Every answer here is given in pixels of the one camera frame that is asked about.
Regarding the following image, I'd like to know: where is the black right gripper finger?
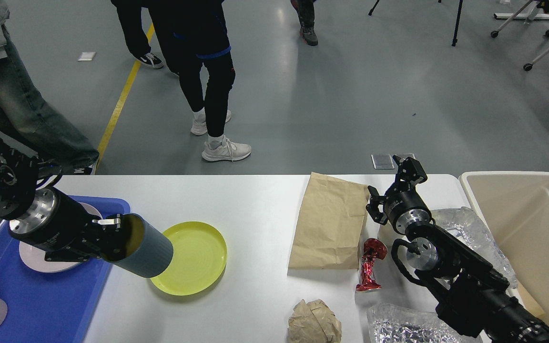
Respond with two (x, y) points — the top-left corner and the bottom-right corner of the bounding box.
(366, 185), (388, 225)
(392, 155), (428, 194)

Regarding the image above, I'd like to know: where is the yellow plate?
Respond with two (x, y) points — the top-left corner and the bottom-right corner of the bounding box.
(150, 221), (227, 296)

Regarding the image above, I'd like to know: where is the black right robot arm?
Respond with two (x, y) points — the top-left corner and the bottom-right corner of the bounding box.
(366, 155), (549, 343)

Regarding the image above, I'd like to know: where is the flat brown paper bag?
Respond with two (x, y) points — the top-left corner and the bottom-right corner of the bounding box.
(288, 173), (369, 270)

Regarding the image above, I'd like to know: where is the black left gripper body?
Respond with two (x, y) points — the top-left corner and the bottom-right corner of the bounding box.
(8, 188), (108, 262)

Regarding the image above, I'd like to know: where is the person in black trousers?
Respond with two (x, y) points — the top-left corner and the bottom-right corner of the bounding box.
(111, 0), (164, 69)

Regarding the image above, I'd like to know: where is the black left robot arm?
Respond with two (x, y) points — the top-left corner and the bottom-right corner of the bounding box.
(0, 139), (130, 262)

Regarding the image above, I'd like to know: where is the dark teal mug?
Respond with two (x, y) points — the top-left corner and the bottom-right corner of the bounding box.
(101, 213), (174, 278)

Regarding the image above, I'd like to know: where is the blue plastic tray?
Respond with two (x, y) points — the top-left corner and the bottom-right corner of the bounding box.
(0, 220), (112, 343)

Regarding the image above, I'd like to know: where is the rolling chair base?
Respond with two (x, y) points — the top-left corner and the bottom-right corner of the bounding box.
(488, 0), (549, 72)

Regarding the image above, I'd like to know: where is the person in black leggings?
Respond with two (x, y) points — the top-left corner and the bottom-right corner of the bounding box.
(153, 0), (252, 162)

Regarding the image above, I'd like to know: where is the clear plastic bag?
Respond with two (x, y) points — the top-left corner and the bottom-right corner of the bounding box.
(431, 207), (519, 289)

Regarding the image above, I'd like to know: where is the crumpled brown paper ball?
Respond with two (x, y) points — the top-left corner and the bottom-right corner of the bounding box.
(287, 299), (342, 343)

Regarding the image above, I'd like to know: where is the beige plastic bin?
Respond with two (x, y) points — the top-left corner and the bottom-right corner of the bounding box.
(459, 171), (549, 324)

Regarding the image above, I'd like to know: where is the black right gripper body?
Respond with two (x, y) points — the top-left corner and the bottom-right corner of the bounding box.
(383, 190), (433, 236)

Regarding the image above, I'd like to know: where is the person in dark shoes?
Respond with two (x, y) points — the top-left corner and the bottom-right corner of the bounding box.
(290, 0), (318, 46)

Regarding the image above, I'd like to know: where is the floor outlet plate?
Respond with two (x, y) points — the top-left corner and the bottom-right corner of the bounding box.
(371, 153), (416, 170)

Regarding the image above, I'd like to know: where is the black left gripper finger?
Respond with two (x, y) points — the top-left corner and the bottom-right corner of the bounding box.
(91, 215), (122, 230)

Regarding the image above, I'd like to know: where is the pink plate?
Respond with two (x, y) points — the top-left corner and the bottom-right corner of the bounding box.
(19, 202), (104, 273)

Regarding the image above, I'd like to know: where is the red foil wrapper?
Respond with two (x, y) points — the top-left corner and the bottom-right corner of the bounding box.
(355, 237), (388, 293)

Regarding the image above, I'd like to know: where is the person in baggy jeans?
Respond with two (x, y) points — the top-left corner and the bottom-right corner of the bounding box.
(0, 0), (100, 174)

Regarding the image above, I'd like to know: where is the black tripod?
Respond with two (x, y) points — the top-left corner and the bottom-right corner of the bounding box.
(368, 0), (464, 47)

